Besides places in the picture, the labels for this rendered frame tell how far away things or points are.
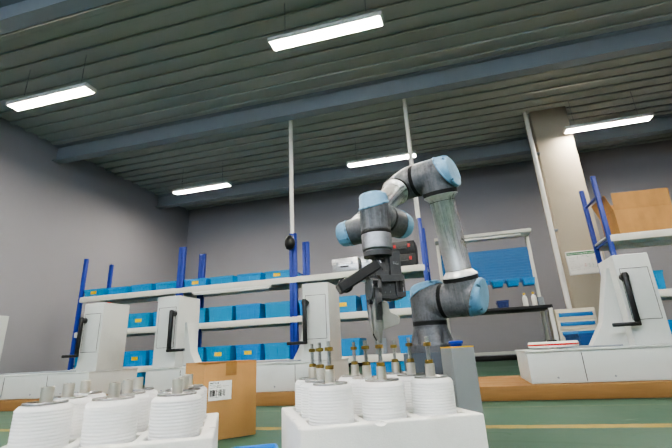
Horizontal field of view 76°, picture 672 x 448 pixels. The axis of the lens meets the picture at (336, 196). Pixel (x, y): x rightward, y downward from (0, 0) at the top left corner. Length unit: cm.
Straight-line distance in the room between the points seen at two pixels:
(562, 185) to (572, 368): 496
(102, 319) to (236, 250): 698
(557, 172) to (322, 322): 544
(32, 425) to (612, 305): 299
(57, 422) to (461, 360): 94
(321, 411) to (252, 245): 979
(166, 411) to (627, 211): 575
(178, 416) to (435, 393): 53
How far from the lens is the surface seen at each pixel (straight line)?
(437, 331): 151
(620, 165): 1051
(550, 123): 809
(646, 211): 626
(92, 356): 419
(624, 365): 309
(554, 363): 301
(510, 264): 706
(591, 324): 649
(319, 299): 319
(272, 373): 324
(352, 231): 121
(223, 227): 1121
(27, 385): 454
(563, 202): 758
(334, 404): 97
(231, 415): 208
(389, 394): 100
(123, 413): 98
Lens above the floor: 32
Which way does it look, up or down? 20 degrees up
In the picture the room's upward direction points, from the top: 3 degrees counter-clockwise
